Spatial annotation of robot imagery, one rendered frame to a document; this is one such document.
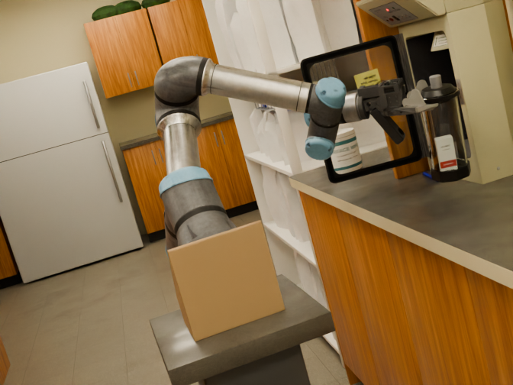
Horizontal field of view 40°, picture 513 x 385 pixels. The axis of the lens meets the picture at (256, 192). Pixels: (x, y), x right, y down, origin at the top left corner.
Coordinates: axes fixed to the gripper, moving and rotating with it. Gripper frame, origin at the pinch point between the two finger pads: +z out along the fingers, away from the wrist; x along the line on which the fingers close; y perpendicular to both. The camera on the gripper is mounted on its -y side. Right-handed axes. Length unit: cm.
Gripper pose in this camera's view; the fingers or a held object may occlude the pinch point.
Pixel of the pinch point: (438, 101)
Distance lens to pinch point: 187.1
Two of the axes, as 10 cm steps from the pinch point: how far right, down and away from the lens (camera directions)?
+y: -2.5, -9.2, -3.0
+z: 9.0, -1.1, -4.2
